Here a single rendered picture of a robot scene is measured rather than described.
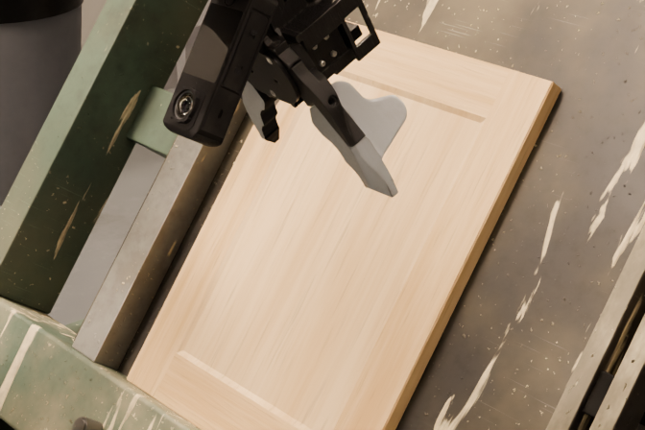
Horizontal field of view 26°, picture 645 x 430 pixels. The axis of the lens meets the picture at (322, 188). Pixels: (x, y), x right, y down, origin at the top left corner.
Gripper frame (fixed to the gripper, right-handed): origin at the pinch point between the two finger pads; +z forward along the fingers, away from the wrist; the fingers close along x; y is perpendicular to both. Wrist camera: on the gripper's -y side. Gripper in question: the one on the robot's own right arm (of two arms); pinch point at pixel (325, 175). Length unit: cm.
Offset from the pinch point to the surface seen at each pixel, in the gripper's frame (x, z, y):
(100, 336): 53, 38, -12
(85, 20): 378, 171, 113
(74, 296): 234, 160, 23
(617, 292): -8.9, 24.3, 15.7
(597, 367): -10.5, 27.2, 9.8
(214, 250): 45, 33, 3
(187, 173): 53, 28, 8
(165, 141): 69, 33, 13
